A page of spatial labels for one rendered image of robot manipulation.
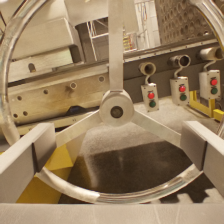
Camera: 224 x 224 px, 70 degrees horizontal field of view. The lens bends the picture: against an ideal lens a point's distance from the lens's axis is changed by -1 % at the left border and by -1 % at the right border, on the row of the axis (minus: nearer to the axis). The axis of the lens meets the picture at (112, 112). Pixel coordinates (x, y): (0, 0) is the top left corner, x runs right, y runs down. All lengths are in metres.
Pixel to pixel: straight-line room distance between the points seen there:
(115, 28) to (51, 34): 0.81
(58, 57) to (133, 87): 0.53
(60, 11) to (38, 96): 0.52
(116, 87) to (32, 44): 0.87
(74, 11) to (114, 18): 0.94
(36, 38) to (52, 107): 0.42
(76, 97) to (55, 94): 0.13
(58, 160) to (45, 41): 0.67
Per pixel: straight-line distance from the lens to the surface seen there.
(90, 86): 1.04
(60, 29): 1.03
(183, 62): 0.96
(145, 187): 1.37
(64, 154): 0.94
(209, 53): 0.98
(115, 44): 0.25
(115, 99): 0.22
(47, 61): 1.20
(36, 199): 1.25
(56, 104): 1.11
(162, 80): 1.03
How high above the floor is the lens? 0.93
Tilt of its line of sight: 16 degrees down
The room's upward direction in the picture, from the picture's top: 13 degrees counter-clockwise
